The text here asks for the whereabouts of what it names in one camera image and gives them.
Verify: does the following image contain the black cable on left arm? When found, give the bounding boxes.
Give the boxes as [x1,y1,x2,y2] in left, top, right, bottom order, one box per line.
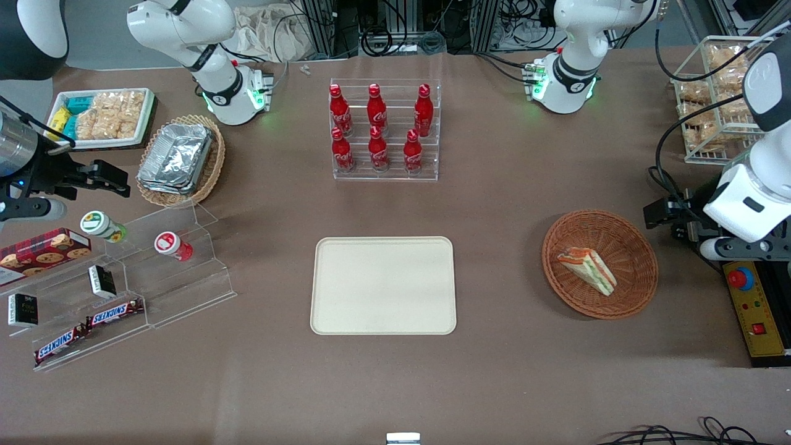
[654,25,779,208]

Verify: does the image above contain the small black and white box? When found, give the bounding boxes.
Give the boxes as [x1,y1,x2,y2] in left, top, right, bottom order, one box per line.
[88,265,117,299]
[7,294,40,328]

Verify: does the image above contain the white rectangular snack tray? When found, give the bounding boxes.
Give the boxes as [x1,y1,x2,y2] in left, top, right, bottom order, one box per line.
[46,88,156,150]

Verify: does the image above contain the clear acrylic bottle rack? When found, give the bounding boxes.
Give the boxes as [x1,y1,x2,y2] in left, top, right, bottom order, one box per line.
[329,78,442,182]

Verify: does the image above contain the yellow emergency stop box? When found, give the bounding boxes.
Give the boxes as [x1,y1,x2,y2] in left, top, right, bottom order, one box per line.
[722,260,789,360]

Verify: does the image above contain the black coiled cable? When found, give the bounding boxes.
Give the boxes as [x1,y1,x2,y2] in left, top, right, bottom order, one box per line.
[361,26,394,57]

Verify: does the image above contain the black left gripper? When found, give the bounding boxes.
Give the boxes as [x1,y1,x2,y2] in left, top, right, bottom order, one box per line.
[643,190,706,244]

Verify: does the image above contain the beige cloth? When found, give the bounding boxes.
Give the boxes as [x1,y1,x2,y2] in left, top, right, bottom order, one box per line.
[231,5,323,63]

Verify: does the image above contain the clear bag of rice crackers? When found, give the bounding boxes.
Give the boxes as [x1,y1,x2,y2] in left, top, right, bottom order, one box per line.
[91,91,146,124]
[75,109,138,140]

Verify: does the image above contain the red plaid cookie box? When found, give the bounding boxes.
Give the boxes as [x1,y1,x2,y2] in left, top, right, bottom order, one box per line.
[0,227,93,286]

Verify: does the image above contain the black cable on table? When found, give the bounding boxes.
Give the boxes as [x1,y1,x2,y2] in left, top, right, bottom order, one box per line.
[647,166,725,274]

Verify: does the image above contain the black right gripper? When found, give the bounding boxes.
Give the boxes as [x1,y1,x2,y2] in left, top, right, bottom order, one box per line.
[23,143,132,200]

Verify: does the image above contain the black cables at table edge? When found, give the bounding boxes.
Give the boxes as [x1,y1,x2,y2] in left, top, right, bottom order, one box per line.
[594,416,791,445]

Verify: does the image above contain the triangular sandwich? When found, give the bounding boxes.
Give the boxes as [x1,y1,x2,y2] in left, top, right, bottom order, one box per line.
[557,247,617,297]

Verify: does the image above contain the stacked aluminium foil containers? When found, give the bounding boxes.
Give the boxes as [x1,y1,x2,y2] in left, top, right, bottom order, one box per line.
[137,122,214,196]

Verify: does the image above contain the white wire rack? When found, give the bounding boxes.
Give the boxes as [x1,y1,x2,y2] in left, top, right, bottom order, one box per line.
[671,35,791,165]

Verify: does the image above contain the brown round wicker basket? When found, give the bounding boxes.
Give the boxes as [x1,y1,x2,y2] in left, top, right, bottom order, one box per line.
[542,210,659,320]

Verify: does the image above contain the red cola bottle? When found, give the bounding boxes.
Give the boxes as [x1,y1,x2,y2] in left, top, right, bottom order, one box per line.
[331,127,357,173]
[404,129,424,175]
[329,84,353,137]
[368,125,390,172]
[414,83,434,138]
[367,83,389,137]

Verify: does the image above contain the black appliance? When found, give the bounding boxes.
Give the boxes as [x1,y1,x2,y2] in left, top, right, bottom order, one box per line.
[714,258,791,369]

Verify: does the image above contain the green bottle with sunflower lid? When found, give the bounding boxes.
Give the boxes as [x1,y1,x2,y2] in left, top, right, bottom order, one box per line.
[80,211,129,244]

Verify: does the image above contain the Snickers chocolate bar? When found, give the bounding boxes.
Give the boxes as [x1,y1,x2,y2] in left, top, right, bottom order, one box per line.
[85,299,145,329]
[34,326,88,366]

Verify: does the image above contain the bagged fried snack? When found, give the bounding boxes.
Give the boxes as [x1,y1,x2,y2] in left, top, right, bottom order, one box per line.
[679,102,717,125]
[708,45,750,69]
[676,79,711,103]
[686,124,725,153]
[711,66,750,93]
[717,93,758,119]

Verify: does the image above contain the black cables at arm base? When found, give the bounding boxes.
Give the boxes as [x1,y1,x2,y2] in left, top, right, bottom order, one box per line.
[475,49,539,85]

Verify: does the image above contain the cream rectangular tray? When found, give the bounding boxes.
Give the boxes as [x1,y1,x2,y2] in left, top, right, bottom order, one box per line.
[310,236,457,336]

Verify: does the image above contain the clear acrylic stepped display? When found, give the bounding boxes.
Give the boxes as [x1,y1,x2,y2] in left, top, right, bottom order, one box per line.
[0,199,238,372]

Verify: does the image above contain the red bottle with white lid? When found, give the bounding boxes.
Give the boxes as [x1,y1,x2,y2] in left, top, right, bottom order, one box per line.
[154,231,194,263]

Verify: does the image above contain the light oval wicker basket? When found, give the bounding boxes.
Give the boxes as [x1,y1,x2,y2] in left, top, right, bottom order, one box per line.
[136,114,226,208]

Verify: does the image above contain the aluminium frame post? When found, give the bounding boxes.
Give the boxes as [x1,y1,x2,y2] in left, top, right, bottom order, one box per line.
[472,0,502,55]
[299,0,338,60]

